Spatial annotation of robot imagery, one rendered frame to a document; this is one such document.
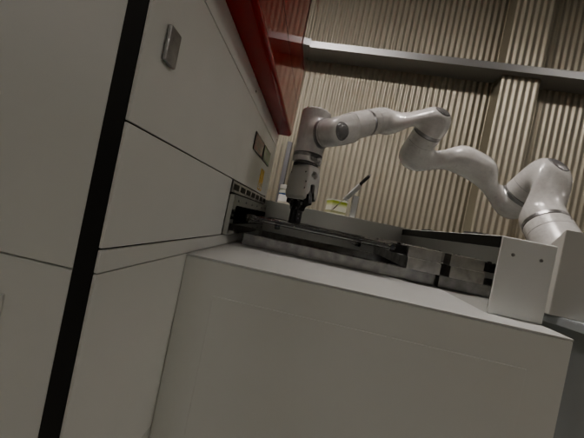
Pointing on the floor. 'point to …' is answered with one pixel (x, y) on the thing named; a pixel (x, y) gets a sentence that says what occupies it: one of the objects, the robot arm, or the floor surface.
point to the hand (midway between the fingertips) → (295, 216)
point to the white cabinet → (345, 366)
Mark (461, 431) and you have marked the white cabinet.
